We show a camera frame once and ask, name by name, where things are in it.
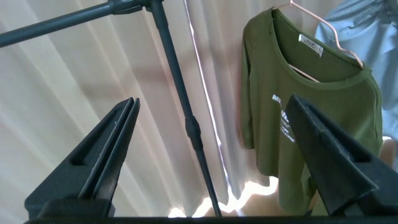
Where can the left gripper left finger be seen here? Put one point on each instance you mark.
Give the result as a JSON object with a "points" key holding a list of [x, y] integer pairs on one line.
{"points": [[62, 193]]}

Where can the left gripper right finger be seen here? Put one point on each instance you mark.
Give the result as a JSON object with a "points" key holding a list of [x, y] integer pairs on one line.
{"points": [[342, 186]]}

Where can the green printed shirt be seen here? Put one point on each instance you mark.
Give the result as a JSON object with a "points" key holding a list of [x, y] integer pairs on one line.
{"points": [[264, 109]]}

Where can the pale grey garment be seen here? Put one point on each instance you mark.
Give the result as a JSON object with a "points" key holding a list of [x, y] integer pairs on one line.
{"points": [[373, 31]]}

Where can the pink clothes hanger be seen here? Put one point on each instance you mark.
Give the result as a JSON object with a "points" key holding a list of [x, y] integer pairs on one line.
{"points": [[329, 26]]}

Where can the black clothes rack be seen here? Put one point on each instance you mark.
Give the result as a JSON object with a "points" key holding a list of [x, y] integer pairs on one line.
{"points": [[174, 68]]}

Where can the beige curtain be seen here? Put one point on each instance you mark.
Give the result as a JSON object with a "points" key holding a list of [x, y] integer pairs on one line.
{"points": [[77, 77]]}

